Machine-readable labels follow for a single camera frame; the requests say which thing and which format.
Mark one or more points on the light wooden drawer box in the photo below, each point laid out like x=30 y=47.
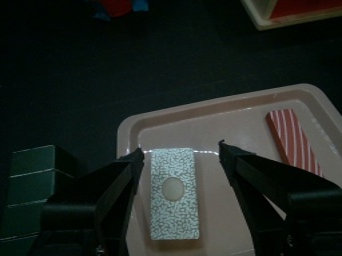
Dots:
x=262 y=16

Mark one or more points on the grey speckled block with hole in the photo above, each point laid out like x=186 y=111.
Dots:
x=172 y=173

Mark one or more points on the red white striped block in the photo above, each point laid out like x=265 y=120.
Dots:
x=294 y=140

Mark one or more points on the pink plastic tray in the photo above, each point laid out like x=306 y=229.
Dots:
x=214 y=126

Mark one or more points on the dark green segmented block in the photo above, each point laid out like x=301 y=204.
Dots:
x=31 y=180

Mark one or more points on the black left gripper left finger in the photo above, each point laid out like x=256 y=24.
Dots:
x=102 y=193

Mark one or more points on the red and blue toy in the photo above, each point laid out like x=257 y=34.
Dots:
x=117 y=7

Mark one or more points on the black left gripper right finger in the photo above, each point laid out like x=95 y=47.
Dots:
x=276 y=186

